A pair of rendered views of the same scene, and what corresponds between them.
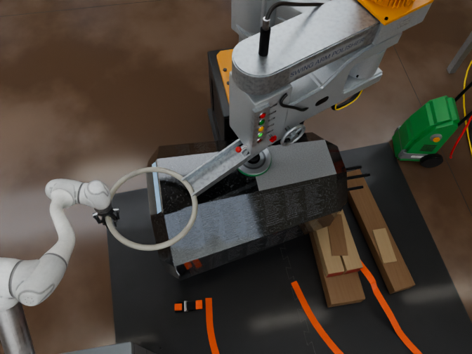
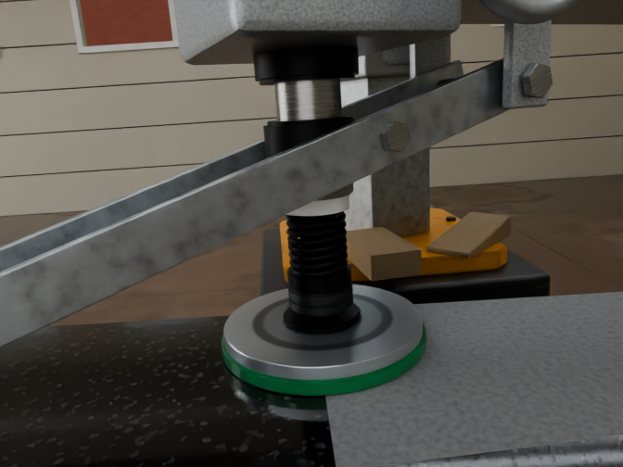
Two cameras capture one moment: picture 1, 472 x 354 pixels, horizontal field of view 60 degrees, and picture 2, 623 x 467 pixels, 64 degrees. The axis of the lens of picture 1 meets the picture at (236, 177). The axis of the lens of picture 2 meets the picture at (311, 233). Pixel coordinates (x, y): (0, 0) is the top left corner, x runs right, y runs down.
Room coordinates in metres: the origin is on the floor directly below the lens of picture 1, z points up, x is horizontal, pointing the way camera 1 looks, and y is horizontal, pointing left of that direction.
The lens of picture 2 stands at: (0.71, -0.18, 1.10)
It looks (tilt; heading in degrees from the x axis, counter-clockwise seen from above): 14 degrees down; 10
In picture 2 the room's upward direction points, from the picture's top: 4 degrees counter-clockwise
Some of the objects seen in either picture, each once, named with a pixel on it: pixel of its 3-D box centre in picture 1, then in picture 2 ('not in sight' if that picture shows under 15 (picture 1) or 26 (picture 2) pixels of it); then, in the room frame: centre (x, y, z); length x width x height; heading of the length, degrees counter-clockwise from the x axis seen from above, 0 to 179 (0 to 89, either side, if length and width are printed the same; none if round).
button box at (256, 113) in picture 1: (258, 126); not in sight; (1.07, -0.10, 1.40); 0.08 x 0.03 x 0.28; 123
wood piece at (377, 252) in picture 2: not in sight; (377, 251); (1.70, -0.14, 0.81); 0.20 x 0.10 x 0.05; 22
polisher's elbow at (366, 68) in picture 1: (364, 53); not in sight; (1.57, -0.65, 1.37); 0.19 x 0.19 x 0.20
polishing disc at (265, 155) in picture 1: (253, 158); (322, 322); (1.21, -0.10, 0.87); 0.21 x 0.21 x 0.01
